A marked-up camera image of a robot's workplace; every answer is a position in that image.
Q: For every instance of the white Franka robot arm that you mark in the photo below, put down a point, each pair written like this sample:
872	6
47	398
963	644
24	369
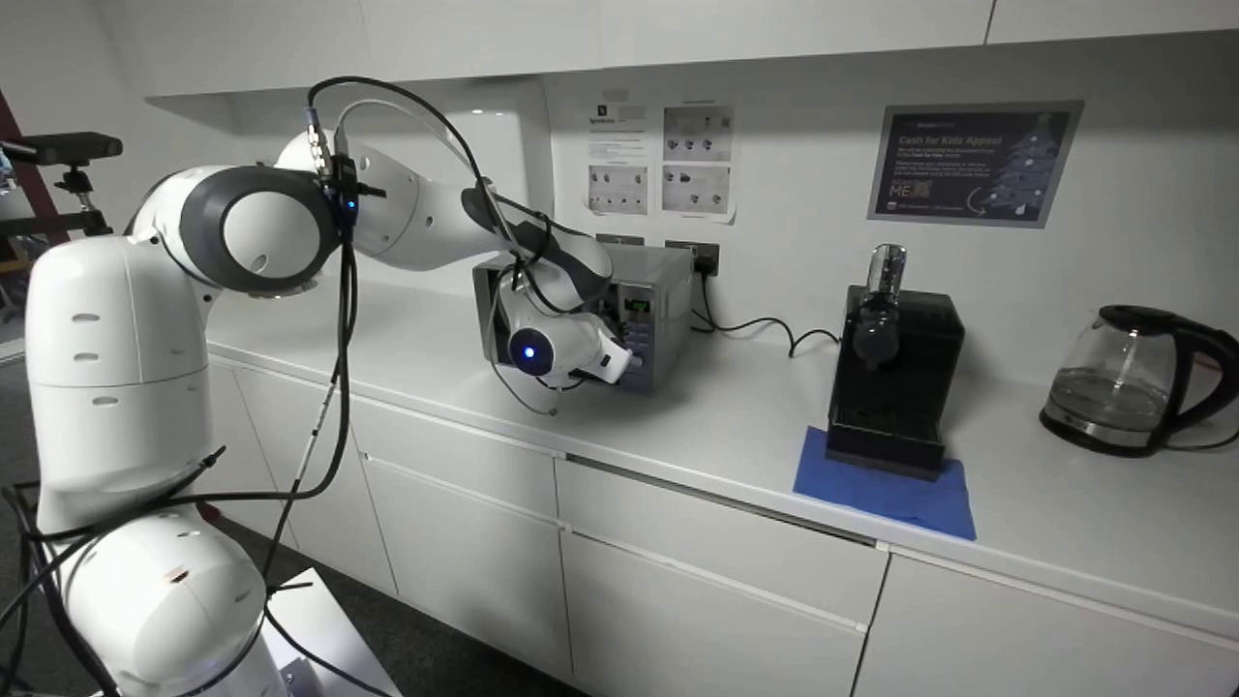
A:
119	371

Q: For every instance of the white wall cabinets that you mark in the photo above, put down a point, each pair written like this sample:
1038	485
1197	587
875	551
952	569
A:
644	41

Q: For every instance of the black wall socket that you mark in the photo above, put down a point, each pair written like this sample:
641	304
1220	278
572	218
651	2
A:
621	242
684	249

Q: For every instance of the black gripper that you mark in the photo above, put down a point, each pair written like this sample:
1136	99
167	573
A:
638	339

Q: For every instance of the black coffee machine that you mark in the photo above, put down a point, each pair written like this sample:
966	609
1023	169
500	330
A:
895	371

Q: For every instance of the black camera on tripod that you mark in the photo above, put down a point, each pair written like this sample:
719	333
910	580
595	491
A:
65	143

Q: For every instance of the silver microwave oven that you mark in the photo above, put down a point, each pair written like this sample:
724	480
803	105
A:
668	309

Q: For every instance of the grey socket photo sheet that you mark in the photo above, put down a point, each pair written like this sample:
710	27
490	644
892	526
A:
699	188
699	134

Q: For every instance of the white notice sheet with logo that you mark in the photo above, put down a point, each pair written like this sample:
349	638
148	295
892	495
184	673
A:
616	161

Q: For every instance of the red metal frame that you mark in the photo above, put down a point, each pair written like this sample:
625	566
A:
18	139

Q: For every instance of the pale robot base plate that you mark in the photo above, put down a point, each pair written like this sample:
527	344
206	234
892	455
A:
329	633

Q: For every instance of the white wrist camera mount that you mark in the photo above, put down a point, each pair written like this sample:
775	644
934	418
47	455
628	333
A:
612	358

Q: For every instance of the blue mat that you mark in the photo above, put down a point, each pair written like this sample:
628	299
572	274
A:
905	506

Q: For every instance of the white base cabinet unit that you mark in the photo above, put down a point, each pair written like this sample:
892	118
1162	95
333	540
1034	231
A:
710	580

